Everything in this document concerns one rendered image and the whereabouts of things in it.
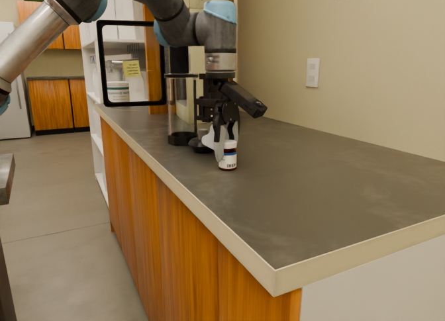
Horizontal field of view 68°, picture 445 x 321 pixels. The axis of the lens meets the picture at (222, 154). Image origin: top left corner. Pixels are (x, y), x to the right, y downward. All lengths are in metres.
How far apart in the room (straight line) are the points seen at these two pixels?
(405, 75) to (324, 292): 0.79
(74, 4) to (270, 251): 0.85
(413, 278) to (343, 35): 0.90
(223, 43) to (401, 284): 0.58
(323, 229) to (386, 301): 0.17
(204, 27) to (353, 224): 0.51
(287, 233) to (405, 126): 0.72
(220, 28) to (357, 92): 0.66
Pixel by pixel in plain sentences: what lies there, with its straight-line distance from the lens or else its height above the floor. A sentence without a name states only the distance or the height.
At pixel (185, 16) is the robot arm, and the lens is 0.80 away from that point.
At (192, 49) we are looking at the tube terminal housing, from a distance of 1.44.
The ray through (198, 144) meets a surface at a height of 0.97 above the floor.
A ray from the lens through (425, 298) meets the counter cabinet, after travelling 0.77.
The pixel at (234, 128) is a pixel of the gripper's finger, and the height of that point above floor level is 1.04.
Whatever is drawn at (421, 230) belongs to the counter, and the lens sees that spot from 0.66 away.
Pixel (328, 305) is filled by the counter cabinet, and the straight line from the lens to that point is 0.56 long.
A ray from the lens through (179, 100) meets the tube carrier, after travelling 1.05.
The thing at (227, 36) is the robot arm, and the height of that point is 1.25.
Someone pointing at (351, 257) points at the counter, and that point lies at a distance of 0.55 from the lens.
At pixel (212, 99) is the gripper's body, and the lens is 0.79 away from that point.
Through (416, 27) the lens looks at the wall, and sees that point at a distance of 1.17.
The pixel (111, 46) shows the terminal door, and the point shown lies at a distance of 1.71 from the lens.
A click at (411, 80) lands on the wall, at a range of 1.16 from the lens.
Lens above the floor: 1.20
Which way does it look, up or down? 15 degrees down
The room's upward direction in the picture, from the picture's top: straight up
